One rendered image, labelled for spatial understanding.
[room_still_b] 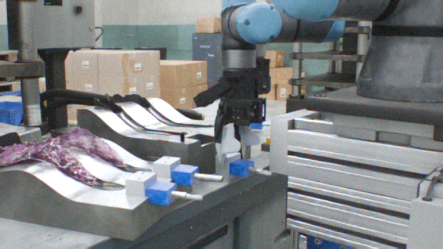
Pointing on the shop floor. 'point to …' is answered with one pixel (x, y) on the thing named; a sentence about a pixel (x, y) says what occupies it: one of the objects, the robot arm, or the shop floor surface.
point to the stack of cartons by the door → (279, 77)
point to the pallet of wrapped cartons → (112, 74)
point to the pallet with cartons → (182, 82)
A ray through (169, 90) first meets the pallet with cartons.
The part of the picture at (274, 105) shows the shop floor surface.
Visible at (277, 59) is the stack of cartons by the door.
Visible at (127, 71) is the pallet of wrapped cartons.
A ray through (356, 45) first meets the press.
